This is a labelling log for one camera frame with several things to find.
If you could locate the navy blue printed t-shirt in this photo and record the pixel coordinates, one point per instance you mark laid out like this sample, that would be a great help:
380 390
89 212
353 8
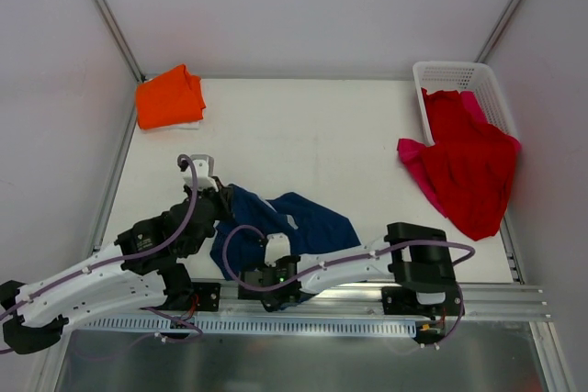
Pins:
310 228

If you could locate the white plastic basket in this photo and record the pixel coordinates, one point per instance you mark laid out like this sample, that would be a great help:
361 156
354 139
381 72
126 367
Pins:
474 77

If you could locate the folded orange t-shirt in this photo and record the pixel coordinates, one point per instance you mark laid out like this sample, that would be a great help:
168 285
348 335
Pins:
170 99

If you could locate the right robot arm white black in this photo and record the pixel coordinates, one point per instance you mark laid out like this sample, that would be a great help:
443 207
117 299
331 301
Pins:
411 256

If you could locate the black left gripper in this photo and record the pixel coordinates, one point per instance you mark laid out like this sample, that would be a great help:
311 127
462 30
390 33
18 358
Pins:
222 199

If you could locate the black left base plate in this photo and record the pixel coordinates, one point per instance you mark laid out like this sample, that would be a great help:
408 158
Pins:
206 296

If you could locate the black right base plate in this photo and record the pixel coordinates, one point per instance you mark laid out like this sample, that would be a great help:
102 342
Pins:
401 301

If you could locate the aluminium mounting rail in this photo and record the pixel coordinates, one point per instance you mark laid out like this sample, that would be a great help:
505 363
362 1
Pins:
507 302

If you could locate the left aluminium frame post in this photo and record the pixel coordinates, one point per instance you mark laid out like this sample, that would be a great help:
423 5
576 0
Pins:
116 33

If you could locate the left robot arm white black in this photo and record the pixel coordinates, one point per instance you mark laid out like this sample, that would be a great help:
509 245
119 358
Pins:
142 268

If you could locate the red t-shirt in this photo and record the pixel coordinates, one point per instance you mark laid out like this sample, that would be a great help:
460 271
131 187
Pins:
468 171

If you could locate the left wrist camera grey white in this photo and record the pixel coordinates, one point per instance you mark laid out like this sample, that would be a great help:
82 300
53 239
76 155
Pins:
203 165

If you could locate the white slotted cable duct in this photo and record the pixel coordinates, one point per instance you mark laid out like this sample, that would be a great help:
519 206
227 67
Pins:
275 325

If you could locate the right aluminium frame post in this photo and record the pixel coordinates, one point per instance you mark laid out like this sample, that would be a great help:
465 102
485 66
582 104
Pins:
499 28

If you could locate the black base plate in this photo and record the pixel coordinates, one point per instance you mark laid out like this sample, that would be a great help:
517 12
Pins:
206 296
401 301

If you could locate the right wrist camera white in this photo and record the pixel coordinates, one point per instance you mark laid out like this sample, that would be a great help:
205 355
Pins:
277 246

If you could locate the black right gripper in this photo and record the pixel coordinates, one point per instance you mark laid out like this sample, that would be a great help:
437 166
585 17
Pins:
265 279

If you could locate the aluminium frame post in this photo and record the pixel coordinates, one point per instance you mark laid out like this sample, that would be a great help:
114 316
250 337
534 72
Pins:
499 28
116 33

